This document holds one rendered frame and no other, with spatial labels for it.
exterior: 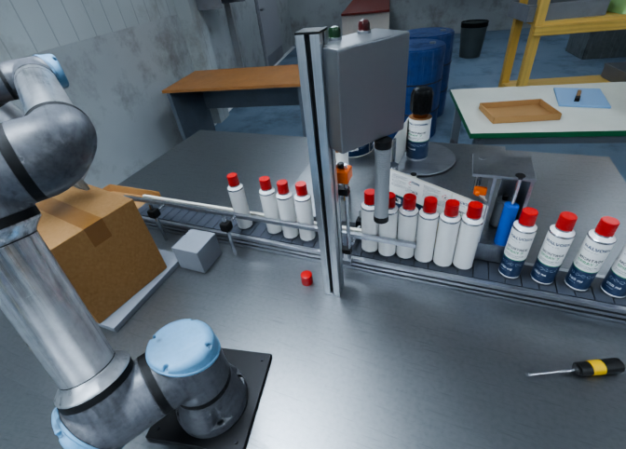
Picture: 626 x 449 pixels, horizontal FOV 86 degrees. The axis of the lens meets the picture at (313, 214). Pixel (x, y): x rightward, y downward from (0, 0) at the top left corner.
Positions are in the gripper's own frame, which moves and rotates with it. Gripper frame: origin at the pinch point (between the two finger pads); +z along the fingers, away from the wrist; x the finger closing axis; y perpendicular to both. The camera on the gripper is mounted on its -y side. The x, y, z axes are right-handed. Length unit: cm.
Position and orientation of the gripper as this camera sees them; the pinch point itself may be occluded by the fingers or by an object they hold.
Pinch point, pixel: (82, 188)
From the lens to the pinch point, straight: 111.9
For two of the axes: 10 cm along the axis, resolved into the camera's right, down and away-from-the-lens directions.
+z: 4.9, 6.4, 5.9
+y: 2.8, -7.6, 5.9
